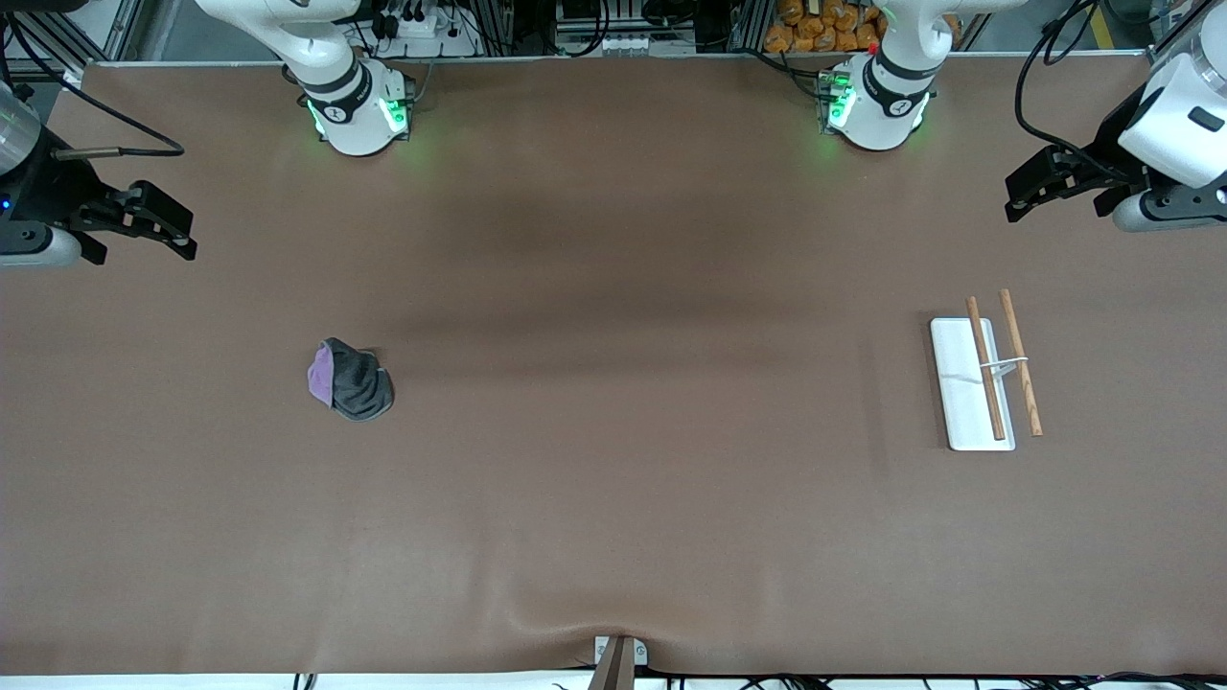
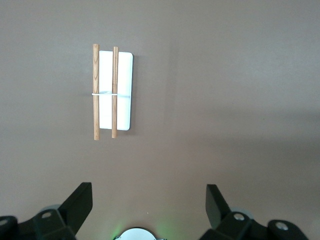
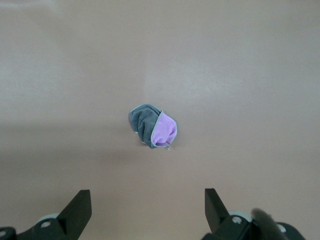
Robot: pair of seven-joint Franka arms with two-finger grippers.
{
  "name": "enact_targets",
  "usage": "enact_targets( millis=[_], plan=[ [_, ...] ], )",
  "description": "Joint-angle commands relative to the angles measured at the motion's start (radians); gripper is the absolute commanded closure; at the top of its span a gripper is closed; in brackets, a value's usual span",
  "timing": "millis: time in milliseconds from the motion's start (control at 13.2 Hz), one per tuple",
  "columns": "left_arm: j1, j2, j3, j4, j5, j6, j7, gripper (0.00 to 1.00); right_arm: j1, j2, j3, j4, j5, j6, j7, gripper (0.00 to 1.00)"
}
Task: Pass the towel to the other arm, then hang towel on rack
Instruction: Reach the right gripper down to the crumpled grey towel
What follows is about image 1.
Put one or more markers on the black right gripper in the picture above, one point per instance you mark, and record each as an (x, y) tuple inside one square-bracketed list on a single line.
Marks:
[(50, 192)]

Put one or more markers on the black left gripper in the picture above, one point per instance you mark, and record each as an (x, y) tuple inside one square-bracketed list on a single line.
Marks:
[(1104, 146)]

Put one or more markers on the grey and purple towel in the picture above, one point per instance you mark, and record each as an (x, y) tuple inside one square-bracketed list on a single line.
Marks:
[(359, 388)]

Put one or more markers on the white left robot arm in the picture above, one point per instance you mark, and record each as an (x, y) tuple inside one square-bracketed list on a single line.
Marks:
[(891, 96)]

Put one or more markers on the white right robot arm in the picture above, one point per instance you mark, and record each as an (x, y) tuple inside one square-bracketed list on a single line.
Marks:
[(345, 96)]

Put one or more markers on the white rack with wooden bars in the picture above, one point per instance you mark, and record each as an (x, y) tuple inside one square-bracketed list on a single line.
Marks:
[(959, 383)]

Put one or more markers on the pile of orange objects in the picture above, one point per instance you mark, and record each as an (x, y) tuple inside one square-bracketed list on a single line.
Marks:
[(815, 29)]

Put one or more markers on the white power strip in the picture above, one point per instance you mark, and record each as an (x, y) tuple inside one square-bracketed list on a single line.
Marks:
[(422, 29)]

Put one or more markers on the white connector block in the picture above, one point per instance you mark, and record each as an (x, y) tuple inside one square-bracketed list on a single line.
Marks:
[(609, 44)]

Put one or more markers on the aluminium frame profile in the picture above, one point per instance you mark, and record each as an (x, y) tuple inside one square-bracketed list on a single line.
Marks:
[(125, 24), (1184, 29)]

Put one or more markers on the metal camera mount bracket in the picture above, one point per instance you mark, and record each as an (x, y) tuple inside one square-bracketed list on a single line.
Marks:
[(618, 666)]

